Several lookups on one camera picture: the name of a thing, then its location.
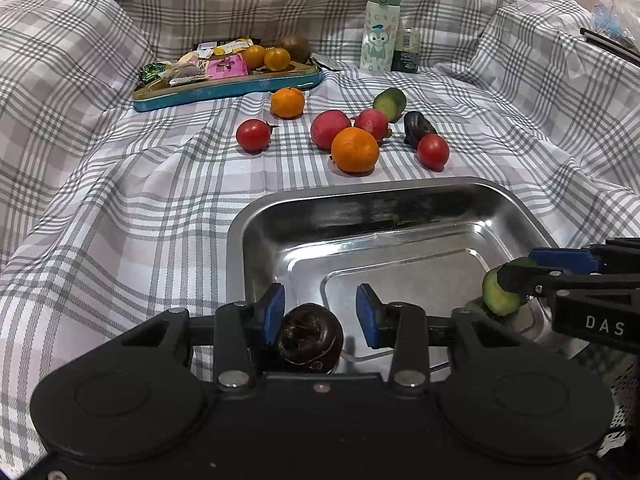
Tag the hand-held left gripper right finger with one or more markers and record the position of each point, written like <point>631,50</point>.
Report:
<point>367,319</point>

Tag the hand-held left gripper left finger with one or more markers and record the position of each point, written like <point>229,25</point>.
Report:
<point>274,311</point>

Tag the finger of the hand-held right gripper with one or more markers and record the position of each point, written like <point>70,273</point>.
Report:
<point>565,259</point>
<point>520,277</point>

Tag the thin cucumber slice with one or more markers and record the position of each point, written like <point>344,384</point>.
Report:
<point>492,292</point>

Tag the dark brown water chestnut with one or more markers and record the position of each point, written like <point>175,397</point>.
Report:
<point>417,127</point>
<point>310,337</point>

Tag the stainless steel tray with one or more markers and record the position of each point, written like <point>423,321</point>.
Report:
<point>400,240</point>

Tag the small orange mandarin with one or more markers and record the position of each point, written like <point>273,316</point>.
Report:
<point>287,103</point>

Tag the thick green cucumber chunk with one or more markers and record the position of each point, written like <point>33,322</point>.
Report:
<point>390,104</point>

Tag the white lace cloth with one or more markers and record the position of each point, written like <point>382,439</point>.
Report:
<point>622,400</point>

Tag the red tomato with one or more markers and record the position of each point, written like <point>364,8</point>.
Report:
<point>433,152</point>
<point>253,136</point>

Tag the large orange mandarin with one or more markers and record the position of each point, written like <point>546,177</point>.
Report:
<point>355,151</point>

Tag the grey plaid bed sheet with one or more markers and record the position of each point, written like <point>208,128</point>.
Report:
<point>125,210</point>

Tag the pink-red apple left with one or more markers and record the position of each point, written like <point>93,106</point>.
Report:
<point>329,129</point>

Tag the pink-red apple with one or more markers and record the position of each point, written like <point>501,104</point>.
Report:
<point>372,122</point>
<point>329,129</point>

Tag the pink-red apple right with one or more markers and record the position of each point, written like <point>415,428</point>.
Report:
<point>372,122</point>

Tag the black flat object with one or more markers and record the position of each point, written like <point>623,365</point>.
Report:
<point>612,42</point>

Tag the blue tin tray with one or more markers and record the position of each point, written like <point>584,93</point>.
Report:
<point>225,94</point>

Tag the pink snack packet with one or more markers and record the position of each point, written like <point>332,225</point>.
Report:
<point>227,67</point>

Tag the brown snack packet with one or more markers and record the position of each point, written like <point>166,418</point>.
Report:
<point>187,76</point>

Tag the tiny mandarin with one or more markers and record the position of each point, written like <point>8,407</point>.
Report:
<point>254,56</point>
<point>276,59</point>

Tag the dark green can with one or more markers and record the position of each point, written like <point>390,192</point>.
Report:
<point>406,52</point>

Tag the silver foil packet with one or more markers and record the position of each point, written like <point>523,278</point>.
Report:
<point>326,62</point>

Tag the clear plastic bag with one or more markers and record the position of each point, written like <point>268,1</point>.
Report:
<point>617,7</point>

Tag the yellow snack packet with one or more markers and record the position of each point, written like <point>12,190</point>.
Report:
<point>225,47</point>

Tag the brown round fruit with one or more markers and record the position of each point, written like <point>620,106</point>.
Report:
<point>295,43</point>

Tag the green candy wrapper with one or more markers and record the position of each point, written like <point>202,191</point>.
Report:
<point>154,71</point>

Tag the white cartoon print bottle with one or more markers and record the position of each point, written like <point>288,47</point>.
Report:
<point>379,35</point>

